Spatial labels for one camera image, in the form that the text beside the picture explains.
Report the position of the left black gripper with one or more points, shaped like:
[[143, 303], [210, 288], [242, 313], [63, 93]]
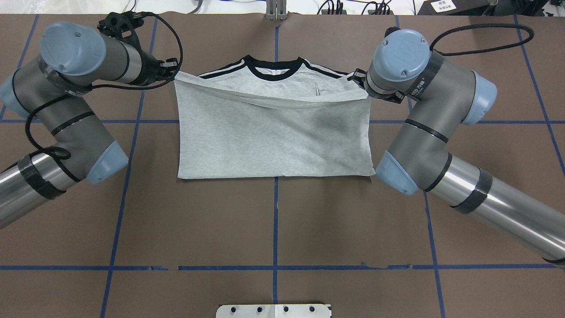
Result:
[[151, 71]]

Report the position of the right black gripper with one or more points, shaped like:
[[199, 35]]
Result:
[[358, 78]]

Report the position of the grey cartoon print t-shirt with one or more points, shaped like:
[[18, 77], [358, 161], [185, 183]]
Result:
[[256, 118]]

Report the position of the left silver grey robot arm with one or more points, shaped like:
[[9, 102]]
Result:
[[71, 144]]

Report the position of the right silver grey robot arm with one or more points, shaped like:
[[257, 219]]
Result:
[[506, 176]]

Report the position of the black box with label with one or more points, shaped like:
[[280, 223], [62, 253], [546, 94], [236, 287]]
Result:
[[454, 7]]

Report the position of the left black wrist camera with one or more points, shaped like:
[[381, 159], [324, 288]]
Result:
[[122, 26]]

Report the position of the grey metal camera post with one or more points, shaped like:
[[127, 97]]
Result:
[[276, 10]]

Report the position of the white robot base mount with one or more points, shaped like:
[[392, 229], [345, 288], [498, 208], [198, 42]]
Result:
[[305, 310]]

